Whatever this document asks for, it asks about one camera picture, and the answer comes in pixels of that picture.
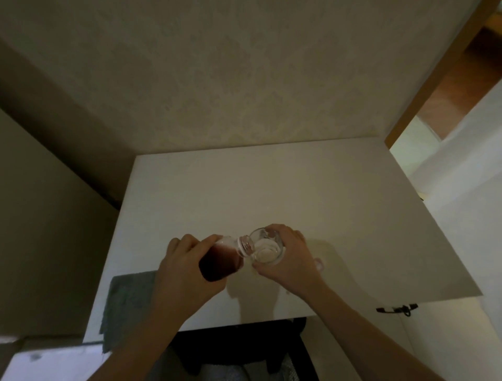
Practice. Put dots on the white curtain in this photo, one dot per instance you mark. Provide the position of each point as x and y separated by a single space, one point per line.
470 157

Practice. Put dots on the grey cloth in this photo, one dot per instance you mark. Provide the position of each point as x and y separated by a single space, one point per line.
125 306

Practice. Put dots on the white table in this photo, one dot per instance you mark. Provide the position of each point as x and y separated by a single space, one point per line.
274 184

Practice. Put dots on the plastic bottle with dark juice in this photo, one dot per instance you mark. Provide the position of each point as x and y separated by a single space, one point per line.
221 261

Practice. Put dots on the person's left hand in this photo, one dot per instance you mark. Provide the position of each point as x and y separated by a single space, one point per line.
180 282

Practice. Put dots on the person's right hand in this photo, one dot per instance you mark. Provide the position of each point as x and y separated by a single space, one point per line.
298 271

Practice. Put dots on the small drinking glass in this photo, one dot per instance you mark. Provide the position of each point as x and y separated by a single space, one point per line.
266 251

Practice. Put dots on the black mesh chair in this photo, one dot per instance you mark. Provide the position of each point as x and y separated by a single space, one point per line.
235 345

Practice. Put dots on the person's left forearm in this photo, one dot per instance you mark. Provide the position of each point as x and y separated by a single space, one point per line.
137 349

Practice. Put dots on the wooden door frame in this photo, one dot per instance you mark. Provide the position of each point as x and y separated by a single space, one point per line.
435 80

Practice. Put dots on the person's right forearm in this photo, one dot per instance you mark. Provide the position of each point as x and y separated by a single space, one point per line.
364 341

